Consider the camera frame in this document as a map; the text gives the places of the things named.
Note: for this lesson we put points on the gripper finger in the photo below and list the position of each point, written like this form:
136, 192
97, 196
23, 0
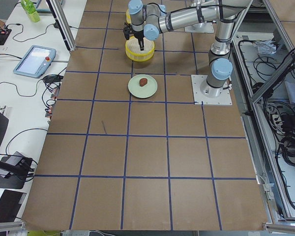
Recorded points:
141, 44

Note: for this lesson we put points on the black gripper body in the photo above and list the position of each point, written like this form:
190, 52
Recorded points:
138, 35

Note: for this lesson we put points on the yellow steamer basket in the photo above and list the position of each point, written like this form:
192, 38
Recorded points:
128, 18
133, 51

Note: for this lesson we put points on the brown bun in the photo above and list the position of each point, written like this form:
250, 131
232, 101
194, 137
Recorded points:
143, 82

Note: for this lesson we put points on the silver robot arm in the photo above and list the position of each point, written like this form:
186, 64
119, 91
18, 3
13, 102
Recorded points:
223, 17

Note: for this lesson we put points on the green plate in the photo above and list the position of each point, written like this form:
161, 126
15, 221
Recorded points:
142, 92

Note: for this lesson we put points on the teach pendant tablet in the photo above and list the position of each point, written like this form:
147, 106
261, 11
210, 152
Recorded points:
35, 62

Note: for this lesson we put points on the green bottle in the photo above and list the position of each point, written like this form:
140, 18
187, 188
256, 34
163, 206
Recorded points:
30, 10

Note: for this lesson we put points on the black monitor stand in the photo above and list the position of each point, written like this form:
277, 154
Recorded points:
14, 171

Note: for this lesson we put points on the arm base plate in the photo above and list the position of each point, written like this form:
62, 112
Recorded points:
200, 28
203, 94

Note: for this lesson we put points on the aluminium frame post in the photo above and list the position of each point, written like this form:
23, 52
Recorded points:
62, 23

